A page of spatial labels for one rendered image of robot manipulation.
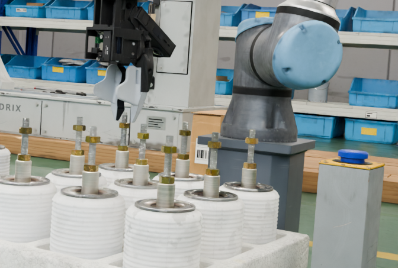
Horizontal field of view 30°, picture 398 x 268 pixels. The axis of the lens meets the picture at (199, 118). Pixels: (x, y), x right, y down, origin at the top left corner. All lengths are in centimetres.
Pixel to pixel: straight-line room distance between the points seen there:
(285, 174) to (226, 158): 11
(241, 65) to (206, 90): 187
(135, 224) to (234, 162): 53
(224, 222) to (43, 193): 25
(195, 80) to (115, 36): 201
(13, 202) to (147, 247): 22
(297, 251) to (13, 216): 42
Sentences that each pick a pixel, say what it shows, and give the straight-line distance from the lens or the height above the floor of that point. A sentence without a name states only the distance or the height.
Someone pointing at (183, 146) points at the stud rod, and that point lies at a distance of 118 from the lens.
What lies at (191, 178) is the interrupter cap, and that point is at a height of 25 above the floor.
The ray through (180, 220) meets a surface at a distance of 89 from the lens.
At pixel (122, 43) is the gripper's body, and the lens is 119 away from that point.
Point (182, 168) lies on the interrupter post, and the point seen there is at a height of 27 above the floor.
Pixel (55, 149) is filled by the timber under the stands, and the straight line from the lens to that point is 327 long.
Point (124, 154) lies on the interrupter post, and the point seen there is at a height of 28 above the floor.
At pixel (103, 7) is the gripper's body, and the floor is 51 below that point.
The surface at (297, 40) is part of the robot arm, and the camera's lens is 126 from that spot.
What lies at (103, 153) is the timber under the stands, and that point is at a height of 5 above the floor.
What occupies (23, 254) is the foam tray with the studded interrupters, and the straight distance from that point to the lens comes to 98.
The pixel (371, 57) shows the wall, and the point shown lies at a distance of 929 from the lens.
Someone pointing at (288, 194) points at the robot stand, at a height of 20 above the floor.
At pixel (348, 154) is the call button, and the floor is 33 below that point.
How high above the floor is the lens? 42
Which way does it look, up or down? 4 degrees down
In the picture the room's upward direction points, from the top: 4 degrees clockwise
